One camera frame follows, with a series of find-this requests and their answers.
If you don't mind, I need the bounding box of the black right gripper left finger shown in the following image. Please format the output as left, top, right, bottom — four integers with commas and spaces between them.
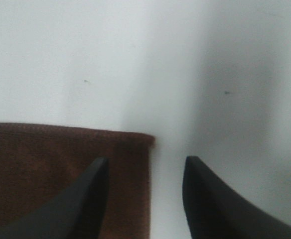
0, 157, 109, 239

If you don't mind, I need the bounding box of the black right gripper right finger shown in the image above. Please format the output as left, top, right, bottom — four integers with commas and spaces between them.
182, 156, 291, 239

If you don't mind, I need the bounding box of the brown towel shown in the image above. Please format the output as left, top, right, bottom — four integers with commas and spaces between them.
0, 123, 154, 239

